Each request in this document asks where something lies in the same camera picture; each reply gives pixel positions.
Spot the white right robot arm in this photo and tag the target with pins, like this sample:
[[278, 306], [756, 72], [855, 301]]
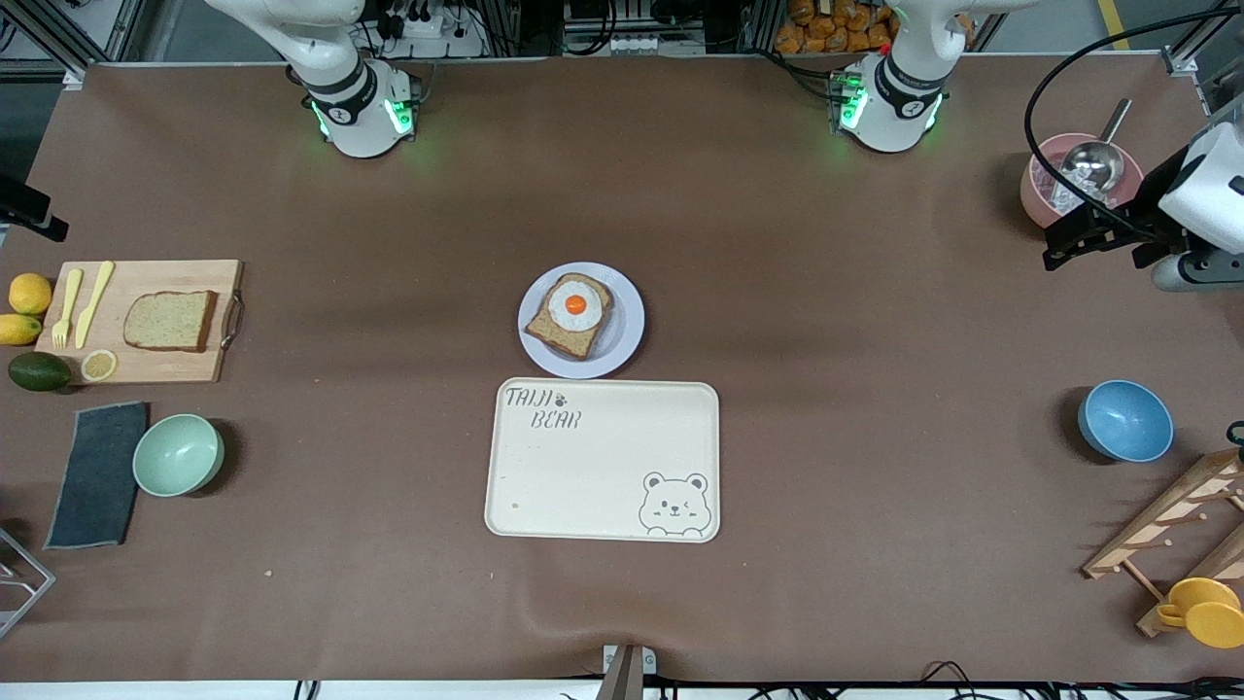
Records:
[[360, 112]]

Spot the lemon slice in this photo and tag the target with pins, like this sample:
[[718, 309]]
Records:
[[99, 366]]

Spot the fried egg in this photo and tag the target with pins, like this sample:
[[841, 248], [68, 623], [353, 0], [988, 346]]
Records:
[[564, 311]]

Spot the white power strip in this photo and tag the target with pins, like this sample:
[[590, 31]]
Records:
[[428, 39]]

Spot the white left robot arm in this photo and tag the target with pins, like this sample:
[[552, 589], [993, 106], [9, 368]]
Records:
[[889, 112]]

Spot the wooden peg rack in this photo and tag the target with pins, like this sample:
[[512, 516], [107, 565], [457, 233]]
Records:
[[1176, 510]]

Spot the yellow cup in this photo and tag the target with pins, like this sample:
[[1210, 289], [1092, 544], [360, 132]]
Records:
[[1210, 614]]

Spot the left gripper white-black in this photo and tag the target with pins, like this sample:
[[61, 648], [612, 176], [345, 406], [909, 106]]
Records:
[[1153, 200]]

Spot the dark grey cloth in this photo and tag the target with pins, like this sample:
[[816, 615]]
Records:
[[97, 476]]

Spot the plain brown bread slice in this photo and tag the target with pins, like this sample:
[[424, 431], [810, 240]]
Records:
[[170, 321]]

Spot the wooden cutting board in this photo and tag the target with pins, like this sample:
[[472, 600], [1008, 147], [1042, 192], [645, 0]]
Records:
[[175, 277]]

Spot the light green bowl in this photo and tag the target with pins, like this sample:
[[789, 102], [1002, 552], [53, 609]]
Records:
[[178, 455]]

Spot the clear ice cubes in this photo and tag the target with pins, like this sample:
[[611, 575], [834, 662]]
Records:
[[1054, 190]]

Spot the cream bear print tray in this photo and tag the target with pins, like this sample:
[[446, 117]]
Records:
[[593, 467]]

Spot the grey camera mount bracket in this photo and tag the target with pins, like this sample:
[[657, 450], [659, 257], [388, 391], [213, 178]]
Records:
[[627, 671]]

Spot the green avocado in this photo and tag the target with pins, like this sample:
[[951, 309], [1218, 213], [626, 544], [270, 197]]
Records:
[[39, 372]]

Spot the aluminium frame profile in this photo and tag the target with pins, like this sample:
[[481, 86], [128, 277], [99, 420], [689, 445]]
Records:
[[1181, 64], [76, 76]]

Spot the metal scoop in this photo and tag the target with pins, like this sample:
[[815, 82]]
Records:
[[1090, 165]]

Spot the yellow plastic fork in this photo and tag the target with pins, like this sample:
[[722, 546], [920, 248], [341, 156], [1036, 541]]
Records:
[[68, 301]]

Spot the round white plate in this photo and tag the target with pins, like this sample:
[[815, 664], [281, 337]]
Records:
[[622, 326]]

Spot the yellow lemon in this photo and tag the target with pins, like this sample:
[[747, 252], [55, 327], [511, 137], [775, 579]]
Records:
[[17, 331], [29, 294]]

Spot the pink bowl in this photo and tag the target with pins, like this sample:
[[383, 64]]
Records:
[[1032, 199]]

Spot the yellow plastic knife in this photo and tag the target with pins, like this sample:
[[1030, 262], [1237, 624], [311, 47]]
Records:
[[92, 306]]

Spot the blue bowl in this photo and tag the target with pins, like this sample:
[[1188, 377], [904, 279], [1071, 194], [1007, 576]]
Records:
[[1125, 423]]

